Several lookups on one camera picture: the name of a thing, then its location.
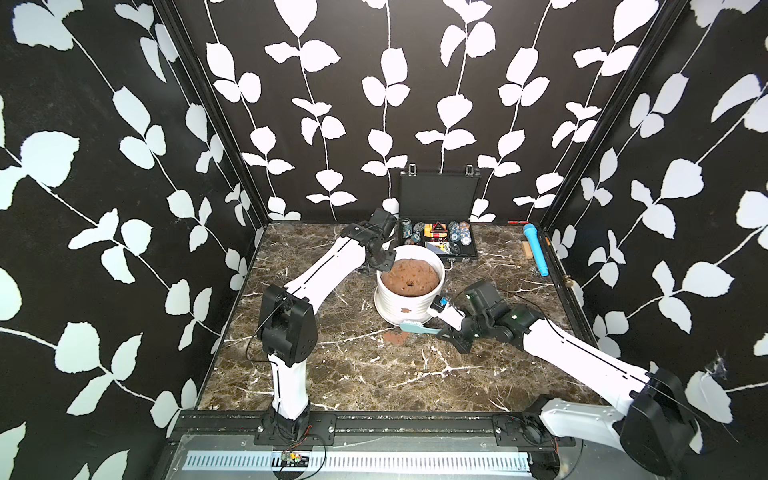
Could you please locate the white ceramic flower pot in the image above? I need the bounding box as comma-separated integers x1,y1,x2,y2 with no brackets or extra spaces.
374,245,445,325

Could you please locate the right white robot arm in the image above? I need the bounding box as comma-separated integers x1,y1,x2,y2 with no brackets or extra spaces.
428,281,700,477

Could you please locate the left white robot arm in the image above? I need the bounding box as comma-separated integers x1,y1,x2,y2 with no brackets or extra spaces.
256,208,397,423

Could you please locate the fallen mud piece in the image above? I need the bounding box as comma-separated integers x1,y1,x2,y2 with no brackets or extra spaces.
382,330,410,346

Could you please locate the brown clay soil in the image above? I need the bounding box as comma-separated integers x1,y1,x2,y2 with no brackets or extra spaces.
381,259,440,297

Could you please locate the playing card deck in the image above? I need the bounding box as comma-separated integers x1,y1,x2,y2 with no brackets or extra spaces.
424,241,452,256

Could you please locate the black poker chip case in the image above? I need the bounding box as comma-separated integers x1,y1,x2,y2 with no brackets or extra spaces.
397,163,481,262

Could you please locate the blue cylindrical tool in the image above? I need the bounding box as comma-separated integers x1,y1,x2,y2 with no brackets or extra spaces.
523,223,549,277

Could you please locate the small circuit board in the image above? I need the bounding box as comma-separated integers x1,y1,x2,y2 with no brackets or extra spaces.
277,452,310,470

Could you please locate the white perforated strip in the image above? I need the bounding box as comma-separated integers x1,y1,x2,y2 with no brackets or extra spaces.
181,451,531,476

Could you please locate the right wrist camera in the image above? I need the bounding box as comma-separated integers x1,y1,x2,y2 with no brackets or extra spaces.
428,295,449,316

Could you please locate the wooden handle piece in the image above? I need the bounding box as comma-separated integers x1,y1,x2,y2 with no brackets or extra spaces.
521,241,533,259

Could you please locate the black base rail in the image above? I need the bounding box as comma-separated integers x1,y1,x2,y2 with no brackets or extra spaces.
254,410,577,451

